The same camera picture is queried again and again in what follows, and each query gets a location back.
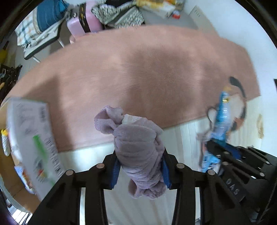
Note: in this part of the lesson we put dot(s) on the black white patterned bag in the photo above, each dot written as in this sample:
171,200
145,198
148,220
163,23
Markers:
118,14

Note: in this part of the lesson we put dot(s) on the brown cardboard box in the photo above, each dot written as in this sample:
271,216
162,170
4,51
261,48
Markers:
32,144

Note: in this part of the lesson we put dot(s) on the blue slim snack pack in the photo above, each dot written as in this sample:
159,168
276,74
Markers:
219,124

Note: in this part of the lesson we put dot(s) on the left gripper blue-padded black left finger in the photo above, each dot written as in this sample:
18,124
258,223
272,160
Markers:
62,204

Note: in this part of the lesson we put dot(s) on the grey seat cushion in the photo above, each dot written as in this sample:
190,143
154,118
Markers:
165,13

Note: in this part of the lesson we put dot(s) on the folding bed with bedding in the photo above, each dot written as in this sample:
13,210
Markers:
41,27

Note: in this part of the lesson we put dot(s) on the lilac towel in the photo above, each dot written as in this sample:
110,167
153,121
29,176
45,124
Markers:
139,149

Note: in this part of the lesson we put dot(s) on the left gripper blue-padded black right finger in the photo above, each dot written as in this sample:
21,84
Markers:
217,203

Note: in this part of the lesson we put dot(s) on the pink suitcase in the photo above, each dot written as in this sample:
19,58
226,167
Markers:
81,20

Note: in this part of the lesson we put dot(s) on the pink plush rug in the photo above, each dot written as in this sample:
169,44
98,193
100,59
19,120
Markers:
167,74

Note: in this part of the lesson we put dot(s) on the blue wet wipes pack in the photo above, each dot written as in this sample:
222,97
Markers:
21,172

